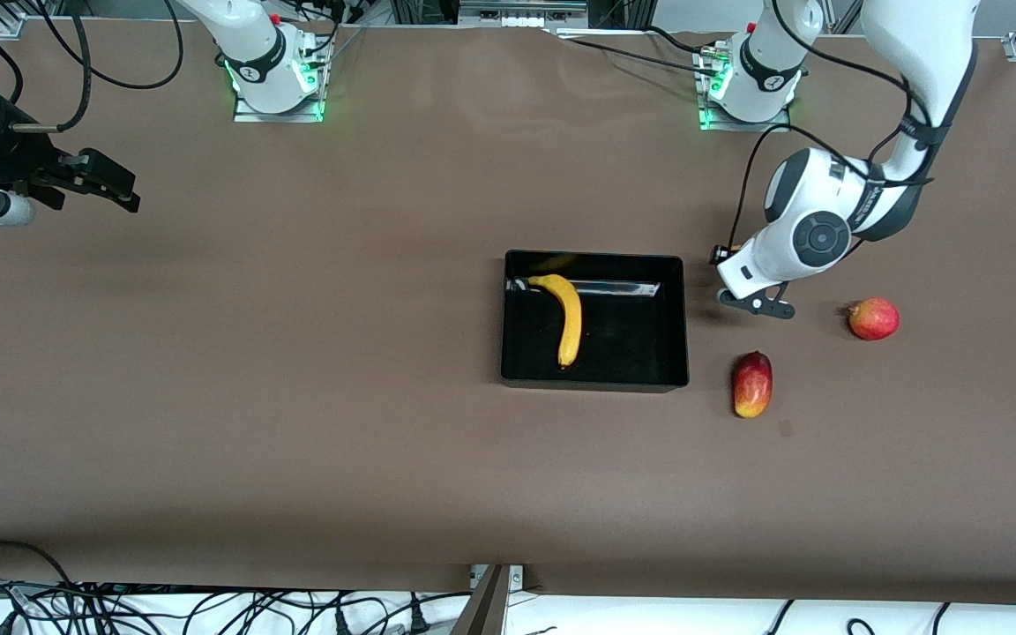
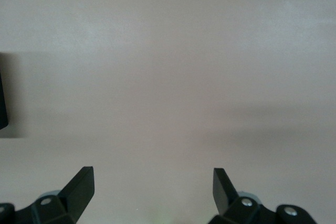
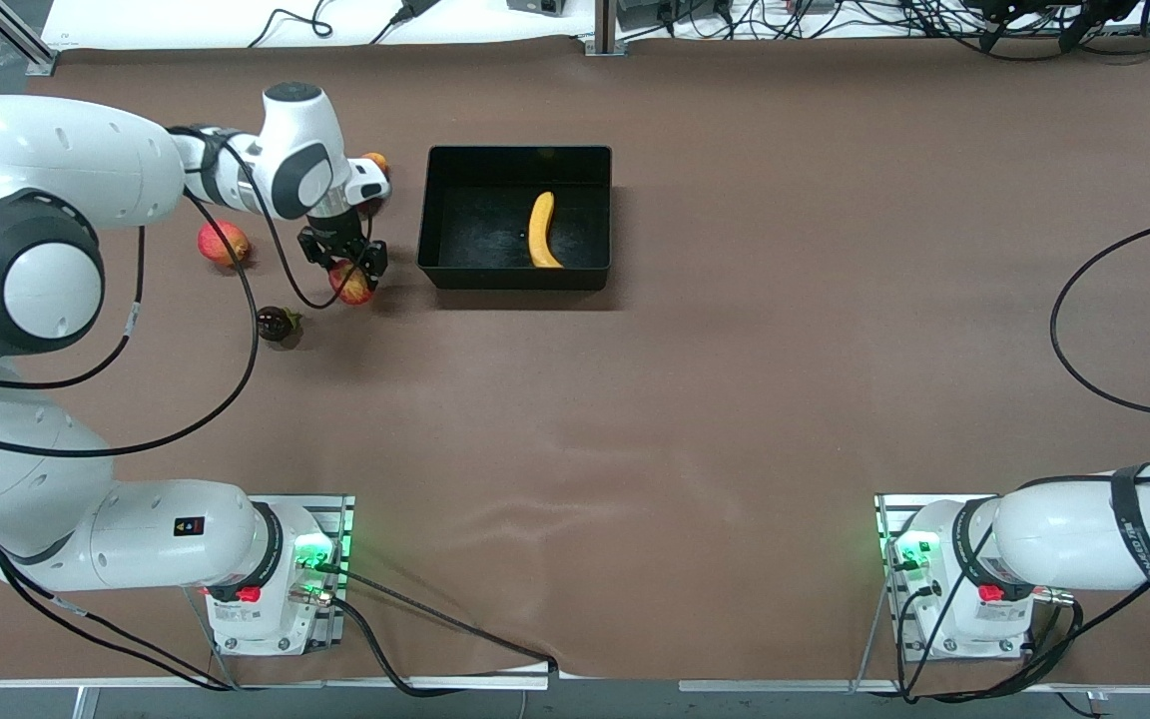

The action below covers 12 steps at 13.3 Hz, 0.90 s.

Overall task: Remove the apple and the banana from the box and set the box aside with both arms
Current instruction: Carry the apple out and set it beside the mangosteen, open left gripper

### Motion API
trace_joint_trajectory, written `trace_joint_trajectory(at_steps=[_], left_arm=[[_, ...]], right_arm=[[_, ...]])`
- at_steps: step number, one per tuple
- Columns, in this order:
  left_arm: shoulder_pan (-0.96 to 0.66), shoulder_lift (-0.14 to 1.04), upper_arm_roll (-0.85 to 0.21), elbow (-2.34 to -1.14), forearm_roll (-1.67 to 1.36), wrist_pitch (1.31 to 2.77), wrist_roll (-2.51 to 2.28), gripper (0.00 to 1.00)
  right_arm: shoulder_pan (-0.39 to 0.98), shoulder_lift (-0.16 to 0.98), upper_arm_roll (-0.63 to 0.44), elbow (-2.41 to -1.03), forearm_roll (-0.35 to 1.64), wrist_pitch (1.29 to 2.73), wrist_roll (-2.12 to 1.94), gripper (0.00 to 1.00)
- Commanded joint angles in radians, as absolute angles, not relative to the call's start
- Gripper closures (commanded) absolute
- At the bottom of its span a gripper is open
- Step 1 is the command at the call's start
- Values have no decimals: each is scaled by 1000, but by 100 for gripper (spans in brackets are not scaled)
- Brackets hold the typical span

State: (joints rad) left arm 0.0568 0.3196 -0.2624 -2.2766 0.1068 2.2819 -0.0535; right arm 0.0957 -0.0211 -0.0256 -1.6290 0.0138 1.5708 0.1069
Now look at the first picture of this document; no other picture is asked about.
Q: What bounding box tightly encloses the yellow banana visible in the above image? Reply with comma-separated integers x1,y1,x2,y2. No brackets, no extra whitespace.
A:
528,274,583,370

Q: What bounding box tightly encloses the black plastic box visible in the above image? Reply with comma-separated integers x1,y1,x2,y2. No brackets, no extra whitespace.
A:
500,250,691,393

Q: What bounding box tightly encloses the silver table edge bracket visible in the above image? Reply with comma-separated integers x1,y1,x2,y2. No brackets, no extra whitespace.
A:
470,564,525,590

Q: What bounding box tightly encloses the black cable across table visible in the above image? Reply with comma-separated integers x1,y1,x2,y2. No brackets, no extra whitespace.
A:
552,25,713,78

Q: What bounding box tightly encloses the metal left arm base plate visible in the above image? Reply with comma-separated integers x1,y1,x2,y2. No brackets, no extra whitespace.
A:
698,40,793,133

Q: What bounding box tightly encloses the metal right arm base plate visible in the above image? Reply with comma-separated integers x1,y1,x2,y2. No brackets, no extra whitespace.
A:
233,35,327,123

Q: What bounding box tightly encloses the red orange mango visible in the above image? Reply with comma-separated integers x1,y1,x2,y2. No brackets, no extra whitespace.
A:
732,351,774,419

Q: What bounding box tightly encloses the dark metal post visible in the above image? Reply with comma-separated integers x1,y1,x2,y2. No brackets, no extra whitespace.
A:
451,564,509,635

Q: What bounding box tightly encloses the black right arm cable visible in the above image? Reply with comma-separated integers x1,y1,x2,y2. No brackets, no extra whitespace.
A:
0,0,184,133

